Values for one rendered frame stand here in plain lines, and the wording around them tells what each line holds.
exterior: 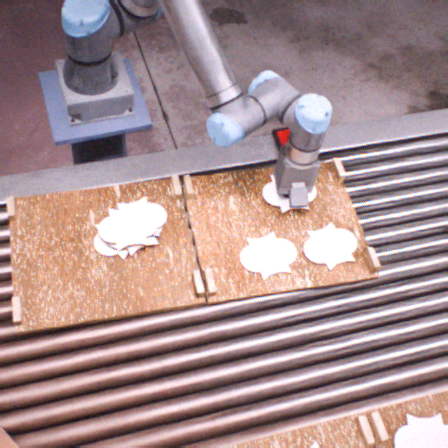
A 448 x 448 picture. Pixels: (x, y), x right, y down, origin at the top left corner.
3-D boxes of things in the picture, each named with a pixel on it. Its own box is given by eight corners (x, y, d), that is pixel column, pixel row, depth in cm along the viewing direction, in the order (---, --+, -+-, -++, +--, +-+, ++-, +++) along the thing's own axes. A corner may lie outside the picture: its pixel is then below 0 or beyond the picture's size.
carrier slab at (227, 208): (180, 181, 161) (181, 177, 159) (334, 163, 168) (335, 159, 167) (208, 305, 143) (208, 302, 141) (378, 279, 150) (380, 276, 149)
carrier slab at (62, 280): (8, 201, 153) (7, 198, 152) (177, 181, 161) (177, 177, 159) (16, 335, 135) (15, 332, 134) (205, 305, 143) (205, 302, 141)
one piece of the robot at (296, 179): (289, 176, 138) (277, 217, 152) (329, 174, 139) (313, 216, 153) (280, 133, 144) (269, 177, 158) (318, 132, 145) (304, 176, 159)
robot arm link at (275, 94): (238, 82, 136) (274, 113, 132) (274, 61, 141) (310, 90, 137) (233, 109, 142) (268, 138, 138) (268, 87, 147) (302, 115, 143)
